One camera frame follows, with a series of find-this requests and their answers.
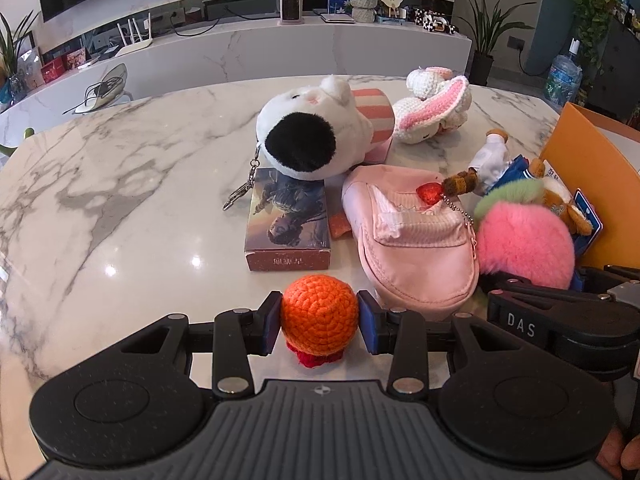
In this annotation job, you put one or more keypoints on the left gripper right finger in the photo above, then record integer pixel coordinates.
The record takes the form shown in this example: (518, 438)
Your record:
(400, 333)

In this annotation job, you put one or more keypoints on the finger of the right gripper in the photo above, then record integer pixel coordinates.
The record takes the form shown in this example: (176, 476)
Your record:
(610, 283)

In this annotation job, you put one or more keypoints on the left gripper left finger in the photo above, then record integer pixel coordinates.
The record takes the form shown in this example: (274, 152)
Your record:
(238, 334)

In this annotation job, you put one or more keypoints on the pink fabric pouch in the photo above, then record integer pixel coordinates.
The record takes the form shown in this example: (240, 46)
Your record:
(416, 256)

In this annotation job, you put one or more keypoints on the orange crochet ball toy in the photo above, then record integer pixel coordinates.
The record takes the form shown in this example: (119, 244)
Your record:
(319, 318)

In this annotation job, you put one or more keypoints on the pink fluffy pompom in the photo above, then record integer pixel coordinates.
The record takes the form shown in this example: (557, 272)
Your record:
(525, 240)

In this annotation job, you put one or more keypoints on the illustrated card box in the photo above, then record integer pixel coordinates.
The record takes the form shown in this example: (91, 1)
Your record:
(288, 225)

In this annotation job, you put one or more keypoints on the brown bear plush blue outfit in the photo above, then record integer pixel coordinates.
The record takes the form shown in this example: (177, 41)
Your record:
(496, 177)

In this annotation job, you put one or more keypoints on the white black plush dog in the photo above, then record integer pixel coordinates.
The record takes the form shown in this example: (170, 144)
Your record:
(318, 132)

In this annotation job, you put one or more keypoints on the white pink crochet bunny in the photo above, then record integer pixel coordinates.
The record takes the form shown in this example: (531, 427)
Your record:
(438, 102)

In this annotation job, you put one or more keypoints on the person right hand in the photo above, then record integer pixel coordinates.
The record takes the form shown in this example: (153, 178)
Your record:
(618, 456)

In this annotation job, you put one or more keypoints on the orange cardboard box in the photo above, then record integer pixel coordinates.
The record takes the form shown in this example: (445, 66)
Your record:
(600, 157)

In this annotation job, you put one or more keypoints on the dark drawer cabinet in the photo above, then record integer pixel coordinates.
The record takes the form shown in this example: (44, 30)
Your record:
(615, 88)

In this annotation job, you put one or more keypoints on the blue water bottle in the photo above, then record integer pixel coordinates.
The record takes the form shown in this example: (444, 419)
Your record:
(564, 78)

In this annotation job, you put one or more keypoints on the white rolling stool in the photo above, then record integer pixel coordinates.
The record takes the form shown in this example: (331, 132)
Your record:
(104, 93)

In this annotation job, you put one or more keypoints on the potted long leaf plant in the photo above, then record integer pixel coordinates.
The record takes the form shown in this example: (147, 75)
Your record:
(487, 26)

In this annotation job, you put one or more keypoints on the climbing green vine plant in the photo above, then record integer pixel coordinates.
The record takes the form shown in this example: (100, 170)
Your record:
(592, 20)

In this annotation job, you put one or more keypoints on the white marble tv cabinet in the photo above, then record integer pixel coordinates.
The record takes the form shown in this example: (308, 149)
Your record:
(246, 50)

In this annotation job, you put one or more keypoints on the white wifi router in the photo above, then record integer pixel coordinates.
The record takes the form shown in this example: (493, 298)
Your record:
(135, 36)

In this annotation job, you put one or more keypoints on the black white toy cows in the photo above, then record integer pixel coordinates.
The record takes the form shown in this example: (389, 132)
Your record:
(433, 21)

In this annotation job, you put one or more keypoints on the grey laptop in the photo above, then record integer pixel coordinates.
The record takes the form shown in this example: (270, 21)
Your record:
(337, 18)

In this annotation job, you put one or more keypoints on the left potted plant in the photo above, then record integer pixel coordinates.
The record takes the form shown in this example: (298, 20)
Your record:
(11, 44)

